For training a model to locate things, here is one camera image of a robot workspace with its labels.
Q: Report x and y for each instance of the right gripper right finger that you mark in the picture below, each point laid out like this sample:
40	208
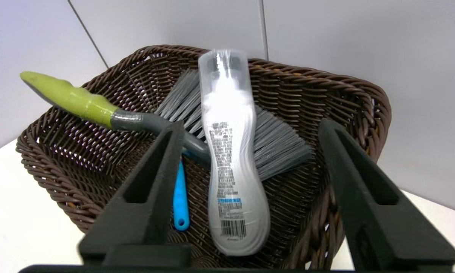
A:
375	212

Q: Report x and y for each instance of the white plastic bottle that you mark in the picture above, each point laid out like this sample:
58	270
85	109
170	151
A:
231	159

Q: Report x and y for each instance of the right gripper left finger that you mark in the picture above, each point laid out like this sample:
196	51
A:
144	204

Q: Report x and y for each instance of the dark brown wicker basket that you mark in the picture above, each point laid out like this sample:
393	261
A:
307	98

